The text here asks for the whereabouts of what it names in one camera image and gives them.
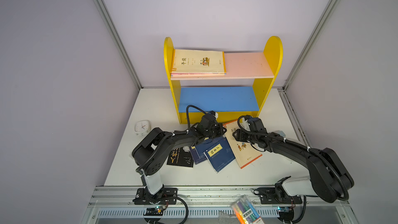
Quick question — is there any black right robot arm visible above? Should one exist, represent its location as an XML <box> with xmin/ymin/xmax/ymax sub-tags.
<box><xmin>233</xmin><ymin>115</ymin><xmax>354</xmax><ymax>203</ymax></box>

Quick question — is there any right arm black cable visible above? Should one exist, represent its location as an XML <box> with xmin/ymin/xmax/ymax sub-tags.
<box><xmin>237</xmin><ymin>114</ymin><xmax>350</xmax><ymax>202</ymax></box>

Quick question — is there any pack of coloured markers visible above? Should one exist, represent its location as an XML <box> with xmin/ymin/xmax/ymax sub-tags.
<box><xmin>231</xmin><ymin>195</ymin><xmax>264</xmax><ymax>224</ymax></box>

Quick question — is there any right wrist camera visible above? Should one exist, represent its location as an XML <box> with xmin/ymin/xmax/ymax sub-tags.
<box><xmin>240</xmin><ymin>115</ymin><xmax>252</xmax><ymax>131</ymax></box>

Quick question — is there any pink cartoon cover book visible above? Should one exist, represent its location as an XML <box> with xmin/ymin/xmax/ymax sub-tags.
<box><xmin>171</xmin><ymin>73</ymin><xmax>226</xmax><ymax>78</ymax></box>

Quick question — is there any black book gold lettering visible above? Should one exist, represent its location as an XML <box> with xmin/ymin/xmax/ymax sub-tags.
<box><xmin>166</xmin><ymin>147</ymin><xmax>194</xmax><ymax>168</ymax></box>

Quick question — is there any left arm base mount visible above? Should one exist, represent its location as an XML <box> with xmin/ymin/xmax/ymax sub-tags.
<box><xmin>133</xmin><ymin>187</ymin><xmax>178</xmax><ymax>217</ymax></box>

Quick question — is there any beige book orange border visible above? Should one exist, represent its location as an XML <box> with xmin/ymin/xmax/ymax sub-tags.
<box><xmin>223</xmin><ymin>120</ymin><xmax>262</xmax><ymax>169</ymax></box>

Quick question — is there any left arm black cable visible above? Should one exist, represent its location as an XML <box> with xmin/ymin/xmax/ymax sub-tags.
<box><xmin>135</xmin><ymin>105</ymin><xmax>209</xmax><ymax>175</ymax></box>

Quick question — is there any yellow pink blue bookshelf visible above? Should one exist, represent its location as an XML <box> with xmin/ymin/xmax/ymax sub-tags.
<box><xmin>164</xmin><ymin>36</ymin><xmax>283</xmax><ymax>124</ymax></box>

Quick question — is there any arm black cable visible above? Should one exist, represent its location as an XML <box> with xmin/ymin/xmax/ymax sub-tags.
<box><xmin>135</xmin><ymin>105</ymin><xmax>209</xmax><ymax>175</ymax></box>
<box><xmin>237</xmin><ymin>114</ymin><xmax>350</xmax><ymax>202</ymax></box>

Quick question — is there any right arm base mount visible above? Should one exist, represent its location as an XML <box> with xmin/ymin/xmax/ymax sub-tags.
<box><xmin>253</xmin><ymin>176</ymin><xmax>303</xmax><ymax>205</ymax></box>

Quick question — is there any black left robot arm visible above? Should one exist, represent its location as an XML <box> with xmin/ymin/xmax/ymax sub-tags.
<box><xmin>132</xmin><ymin>111</ymin><xmax>227</xmax><ymax>198</ymax></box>

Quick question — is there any small white alarm clock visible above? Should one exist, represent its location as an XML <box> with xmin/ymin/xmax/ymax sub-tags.
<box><xmin>134</xmin><ymin>120</ymin><xmax>151</xmax><ymax>136</ymax></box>

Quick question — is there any dark blue book upper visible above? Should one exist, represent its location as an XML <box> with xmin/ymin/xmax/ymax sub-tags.
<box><xmin>195</xmin><ymin>138</ymin><xmax>219</xmax><ymax>156</ymax></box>

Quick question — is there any dark blue book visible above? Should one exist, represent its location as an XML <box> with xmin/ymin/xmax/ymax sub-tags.
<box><xmin>204</xmin><ymin>137</ymin><xmax>235</xmax><ymax>173</ymax></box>
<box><xmin>195</xmin><ymin>138</ymin><xmax>219</xmax><ymax>156</ymax></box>

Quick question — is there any dark blue book hidden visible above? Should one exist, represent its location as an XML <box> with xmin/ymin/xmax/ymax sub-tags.
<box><xmin>189</xmin><ymin>146</ymin><xmax>207</xmax><ymax>165</ymax></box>

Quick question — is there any beige book yellow border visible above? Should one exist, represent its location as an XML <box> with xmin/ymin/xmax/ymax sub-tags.
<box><xmin>171</xmin><ymin>49</ymin><xmax>226</xmax><ymax>74</ymax></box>

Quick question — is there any light blue stapler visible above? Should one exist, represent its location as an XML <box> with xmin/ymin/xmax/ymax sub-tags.
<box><xmin>274</xmin><ymin>130</ymin><xmax>286</xmax><ymax>138</ymax></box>

